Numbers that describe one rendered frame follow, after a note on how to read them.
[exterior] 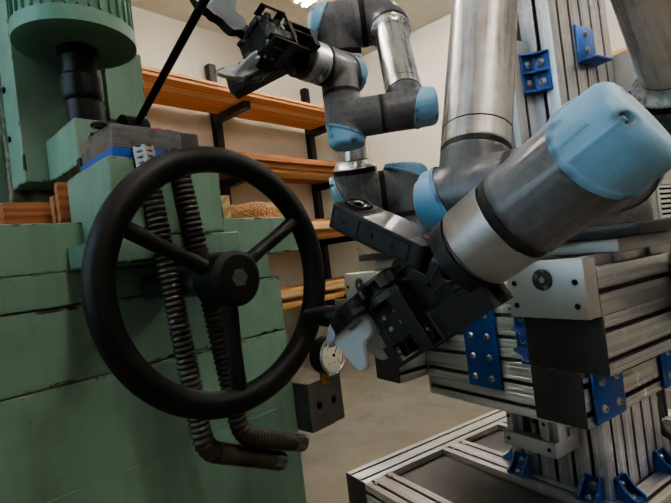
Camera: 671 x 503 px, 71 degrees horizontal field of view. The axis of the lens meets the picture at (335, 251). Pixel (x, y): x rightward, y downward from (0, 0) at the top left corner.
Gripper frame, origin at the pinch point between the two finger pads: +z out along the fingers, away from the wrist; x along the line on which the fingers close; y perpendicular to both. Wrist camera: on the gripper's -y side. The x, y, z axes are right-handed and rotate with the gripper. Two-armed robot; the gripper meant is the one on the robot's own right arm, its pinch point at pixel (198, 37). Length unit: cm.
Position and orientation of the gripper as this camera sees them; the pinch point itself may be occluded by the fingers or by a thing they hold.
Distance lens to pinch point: 83.1
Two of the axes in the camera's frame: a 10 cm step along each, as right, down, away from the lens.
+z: -6.9, 0.6, -7.2
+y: 6.4, -4.3, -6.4
